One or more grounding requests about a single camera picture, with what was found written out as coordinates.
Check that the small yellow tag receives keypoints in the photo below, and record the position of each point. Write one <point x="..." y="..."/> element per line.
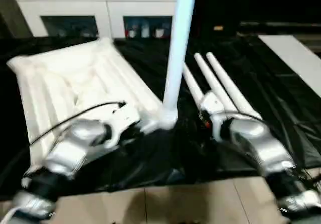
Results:
<point x="218" y="28"/>

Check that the black mat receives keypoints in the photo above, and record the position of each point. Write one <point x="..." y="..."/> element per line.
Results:
<point x="150" y="163"/>

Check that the white plastic table top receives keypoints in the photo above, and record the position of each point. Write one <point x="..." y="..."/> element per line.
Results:
<point x="75" y="78"/>

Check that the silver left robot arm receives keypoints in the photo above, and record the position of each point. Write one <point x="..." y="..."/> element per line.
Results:
<point x="70" y="148"/>

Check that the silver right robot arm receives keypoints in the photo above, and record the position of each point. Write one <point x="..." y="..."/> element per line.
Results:
<point x="258" y="143"/>

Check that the black bar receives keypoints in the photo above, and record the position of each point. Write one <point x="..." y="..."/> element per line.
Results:
<point x="281" y="26"/>

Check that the white board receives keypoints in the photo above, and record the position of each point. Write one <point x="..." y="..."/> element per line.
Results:
<point x="293" y="53"/>

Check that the white cabinet with glass doors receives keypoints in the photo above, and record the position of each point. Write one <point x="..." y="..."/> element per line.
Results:
<point x="75" y="5"/>

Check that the white plastic table leg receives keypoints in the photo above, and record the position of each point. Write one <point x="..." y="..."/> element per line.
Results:
<point x="230" y="83"/>
<point x="213" y="81"/>
<point x="179" y="45"/>
<point x="193" y="86"/>

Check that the grey curtain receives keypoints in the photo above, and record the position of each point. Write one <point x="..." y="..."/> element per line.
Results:
<point x="12" y="15"/>

